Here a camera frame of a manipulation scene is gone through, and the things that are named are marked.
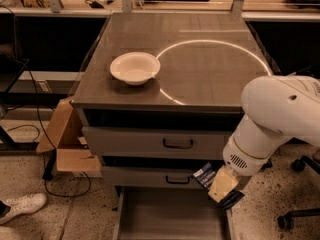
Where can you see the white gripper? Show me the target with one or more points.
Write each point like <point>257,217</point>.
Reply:
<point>240,159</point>

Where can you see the blue rxbar blueberry wrapper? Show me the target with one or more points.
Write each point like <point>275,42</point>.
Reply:
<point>205,176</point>

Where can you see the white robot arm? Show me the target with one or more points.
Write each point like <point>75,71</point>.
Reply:
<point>276,110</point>

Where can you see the middle grey drawer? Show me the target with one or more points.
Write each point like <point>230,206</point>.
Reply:
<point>149,177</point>

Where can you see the grey drawer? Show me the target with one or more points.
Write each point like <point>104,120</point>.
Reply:
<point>152,143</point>
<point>149,177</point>

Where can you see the open bottom drawer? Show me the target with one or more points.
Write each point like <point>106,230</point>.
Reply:
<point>170,214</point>

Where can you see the grey drawer cabinet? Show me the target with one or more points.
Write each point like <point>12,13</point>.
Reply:
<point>206,60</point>

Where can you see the top grey drawer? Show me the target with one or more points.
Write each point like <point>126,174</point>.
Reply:
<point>152,143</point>

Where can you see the black cabinet caster wheel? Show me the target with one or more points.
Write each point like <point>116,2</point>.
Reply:
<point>267,165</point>

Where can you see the white ceramic bowl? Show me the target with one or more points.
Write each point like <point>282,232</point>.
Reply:
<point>135,68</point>

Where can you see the cardboard box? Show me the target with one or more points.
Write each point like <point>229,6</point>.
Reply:
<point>64,141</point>

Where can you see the white sneaker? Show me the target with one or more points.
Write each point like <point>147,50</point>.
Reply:
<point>27,204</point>

